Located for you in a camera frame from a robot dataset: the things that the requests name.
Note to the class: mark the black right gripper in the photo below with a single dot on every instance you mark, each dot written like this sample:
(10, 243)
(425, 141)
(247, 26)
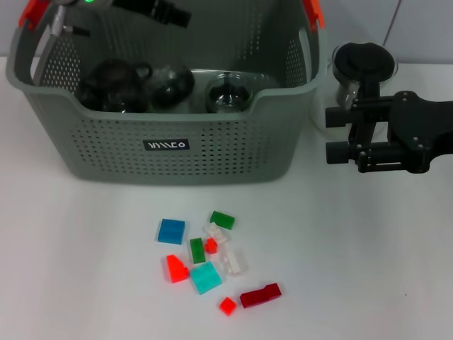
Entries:
(421, 131)

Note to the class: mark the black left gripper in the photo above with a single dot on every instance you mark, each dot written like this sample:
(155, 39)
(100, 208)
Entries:
(138, 7)

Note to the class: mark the glass jar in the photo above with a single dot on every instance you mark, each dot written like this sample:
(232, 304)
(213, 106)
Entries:
(173, 88)

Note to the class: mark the wide green toy brick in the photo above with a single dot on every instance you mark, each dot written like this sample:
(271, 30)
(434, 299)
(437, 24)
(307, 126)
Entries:
(223, 219)

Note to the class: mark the translucent white toy brick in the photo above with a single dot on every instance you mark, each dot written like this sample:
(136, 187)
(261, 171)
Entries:
(233, 263)

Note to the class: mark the dark red long brick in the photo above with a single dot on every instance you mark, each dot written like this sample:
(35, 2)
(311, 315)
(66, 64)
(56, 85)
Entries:
(260, 295)

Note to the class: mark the small orange-red square brick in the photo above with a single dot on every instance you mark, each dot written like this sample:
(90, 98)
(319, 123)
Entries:
(227, 305)

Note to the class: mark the grey perforated storage bin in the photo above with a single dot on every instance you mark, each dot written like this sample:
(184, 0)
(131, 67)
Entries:
(212, 156)

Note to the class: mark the black clay teapot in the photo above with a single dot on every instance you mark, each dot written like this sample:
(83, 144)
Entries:
(113, 74)

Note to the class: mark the tiny red toy brick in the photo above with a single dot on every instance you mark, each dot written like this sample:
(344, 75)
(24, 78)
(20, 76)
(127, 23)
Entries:
(211, 245)

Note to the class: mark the narrow green toy brick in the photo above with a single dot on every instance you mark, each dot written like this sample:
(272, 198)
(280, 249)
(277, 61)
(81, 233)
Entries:
(198, 250)

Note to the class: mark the blue toy brick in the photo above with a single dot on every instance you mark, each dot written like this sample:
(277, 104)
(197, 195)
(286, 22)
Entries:
(171, 231)

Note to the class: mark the teal toy brick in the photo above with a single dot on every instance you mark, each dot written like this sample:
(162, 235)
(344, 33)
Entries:
(205, 278)

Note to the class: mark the orange-red sloped toy brick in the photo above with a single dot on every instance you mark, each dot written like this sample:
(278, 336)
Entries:
(176, 271)

